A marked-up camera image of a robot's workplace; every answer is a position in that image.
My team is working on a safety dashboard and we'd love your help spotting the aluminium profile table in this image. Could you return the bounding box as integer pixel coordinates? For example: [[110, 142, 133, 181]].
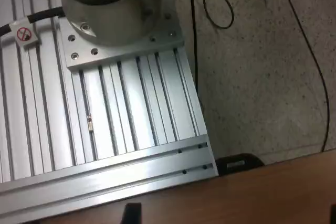
[[0, 0, 219, 224]]

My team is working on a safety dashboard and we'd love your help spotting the aluminium robot mounting plate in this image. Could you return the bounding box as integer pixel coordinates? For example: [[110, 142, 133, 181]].
[[58, 0, 185, 71]]

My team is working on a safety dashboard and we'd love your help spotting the white warning tag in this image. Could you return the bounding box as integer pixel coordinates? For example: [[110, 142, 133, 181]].
[[16, 23, 41, 49]]

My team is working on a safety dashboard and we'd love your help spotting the thin black floor cable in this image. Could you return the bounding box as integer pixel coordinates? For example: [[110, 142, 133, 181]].
[[278, 0, 331, 153]]

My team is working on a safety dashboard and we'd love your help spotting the black hanging cable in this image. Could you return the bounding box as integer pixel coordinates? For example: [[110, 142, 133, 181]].
[[185, 0, 201, 96]]

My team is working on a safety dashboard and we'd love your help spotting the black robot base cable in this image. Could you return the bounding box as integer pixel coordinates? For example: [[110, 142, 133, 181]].
[[0, 7, 65, 36]]

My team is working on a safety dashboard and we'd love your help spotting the looped black floor cable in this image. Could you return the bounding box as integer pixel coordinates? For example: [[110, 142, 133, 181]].
[[170, 0, 283, 29]]

